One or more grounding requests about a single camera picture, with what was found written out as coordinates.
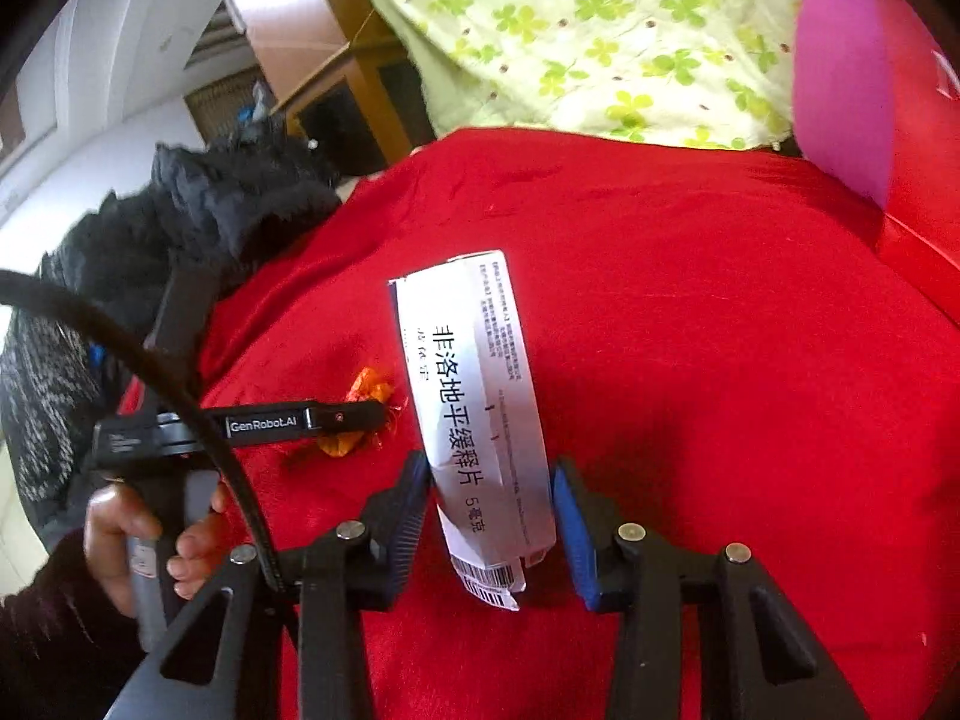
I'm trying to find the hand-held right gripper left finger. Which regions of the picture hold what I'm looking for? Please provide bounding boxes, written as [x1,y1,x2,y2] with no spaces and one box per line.
[112,450,434,720]

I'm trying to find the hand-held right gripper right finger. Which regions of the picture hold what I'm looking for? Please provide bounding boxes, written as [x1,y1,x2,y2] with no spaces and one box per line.
[551,456,871,720]

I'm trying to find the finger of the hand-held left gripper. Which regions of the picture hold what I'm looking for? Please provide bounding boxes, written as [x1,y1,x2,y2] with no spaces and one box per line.
[304,400,392,437]

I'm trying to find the orange candy wrapper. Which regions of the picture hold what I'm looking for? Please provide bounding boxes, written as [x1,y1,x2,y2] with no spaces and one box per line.
[319,366,398,458]

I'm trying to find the white medicine box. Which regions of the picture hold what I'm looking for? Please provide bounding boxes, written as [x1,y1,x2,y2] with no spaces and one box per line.
[386,249,556,612]

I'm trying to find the person's left forearm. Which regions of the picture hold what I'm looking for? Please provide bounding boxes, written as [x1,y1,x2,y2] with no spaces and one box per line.
[0,529,143,720]

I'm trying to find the person's left hand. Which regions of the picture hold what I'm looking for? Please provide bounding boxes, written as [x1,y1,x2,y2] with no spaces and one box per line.
[84,476,230,616]

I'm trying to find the grey speckled cloth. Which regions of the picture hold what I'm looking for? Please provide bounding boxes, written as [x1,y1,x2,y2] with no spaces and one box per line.
[0,307,102,507]

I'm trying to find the red tablecloth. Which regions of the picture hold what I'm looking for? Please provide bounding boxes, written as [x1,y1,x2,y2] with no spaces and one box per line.
[199,127,953,720]

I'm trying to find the brown wooden cabinet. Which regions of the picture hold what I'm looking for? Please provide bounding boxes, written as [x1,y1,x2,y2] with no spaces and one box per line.
[247,0,443,166]

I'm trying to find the green floral cloth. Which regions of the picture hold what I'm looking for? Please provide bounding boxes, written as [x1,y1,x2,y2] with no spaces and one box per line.
[361,0,807,151]

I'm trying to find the red paper gift bag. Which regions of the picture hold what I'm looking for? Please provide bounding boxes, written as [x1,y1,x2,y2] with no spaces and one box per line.
[791,0,960,301]

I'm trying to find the black cable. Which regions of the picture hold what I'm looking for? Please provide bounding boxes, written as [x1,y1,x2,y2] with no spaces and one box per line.
[0,268,301,616]

